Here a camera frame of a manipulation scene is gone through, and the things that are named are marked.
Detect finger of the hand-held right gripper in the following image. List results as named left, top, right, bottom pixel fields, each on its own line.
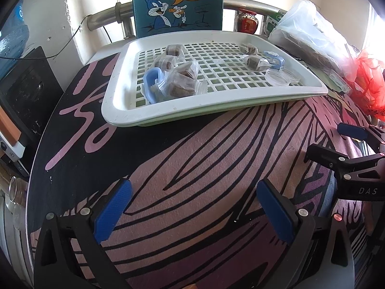
left=337, top=122, right=385, bottom=145
left=305, top=144, right=385, bottom=181

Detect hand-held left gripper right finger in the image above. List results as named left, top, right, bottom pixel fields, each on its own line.
left=256, top=178, right=354, bottom=289

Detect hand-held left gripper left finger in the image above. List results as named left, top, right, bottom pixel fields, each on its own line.
left=34, top=178, right=133, bottom=289

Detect blue plastic screw clip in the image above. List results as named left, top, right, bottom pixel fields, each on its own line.
left=263, top=51, right=285, bottom=69
left=142, top=68, right=169, bottom=103

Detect white perforated plastic tray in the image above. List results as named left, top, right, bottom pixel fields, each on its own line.
left=101, top=30, right=329, bottom=127

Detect clear packet of brown cube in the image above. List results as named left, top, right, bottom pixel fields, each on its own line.
left=243, top=55, right=271, bottom=71
left=156, top=77, right=208, bottom=100
left=164, top=44, right=185, bottom=58
left=152, top=55, right=178, bottom=71
left=239, top=43, right=259, bottom=55
left=168, top=60, right=200, bottom=82

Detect small clear plastic packet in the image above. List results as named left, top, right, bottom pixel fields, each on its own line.
left=328, top=71, right=352, bottom=94

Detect red plastic bag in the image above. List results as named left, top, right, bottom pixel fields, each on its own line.
left=350, top=48, right=385, bottom=127

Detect printed blanket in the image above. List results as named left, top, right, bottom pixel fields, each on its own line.
left=26, top=51, right=385, bottom=289

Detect glass cups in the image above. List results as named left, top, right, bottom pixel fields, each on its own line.
left=6, top=202, right=27, bottom=232

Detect clear plastic bag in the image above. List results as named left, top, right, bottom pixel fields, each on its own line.
left=268, top=0, right=361, bottom=79

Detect light green plastic tray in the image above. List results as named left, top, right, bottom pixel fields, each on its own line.
left=105, top=89, right=329, bottom=128

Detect wooden white speaker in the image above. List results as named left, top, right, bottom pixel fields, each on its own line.
left=0, top=108, right=26, bottom=160

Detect green white carton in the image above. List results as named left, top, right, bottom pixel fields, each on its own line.
left=265, top=10, right=286, bottom=35

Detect black water dispenser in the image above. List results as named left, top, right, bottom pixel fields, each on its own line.
left=0, top=46, right=65, bottom=145

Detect red sauce jar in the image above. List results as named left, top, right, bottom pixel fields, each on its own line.
left=235, top=7, right=259, bottom=33

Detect blue cartoon rabbit tote bag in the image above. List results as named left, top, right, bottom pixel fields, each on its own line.
left=131, top=0, right=225, bottom=38

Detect metal pipe railing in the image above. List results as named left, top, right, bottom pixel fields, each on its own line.
left=86, top=0, right=289, bottom=37

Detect blue water jug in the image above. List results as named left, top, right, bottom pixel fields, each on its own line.
left=0, top=0, right=31, bottom=76

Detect black cable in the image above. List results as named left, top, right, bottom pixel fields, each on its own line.
left=0, top=15, right=89, bottom=61

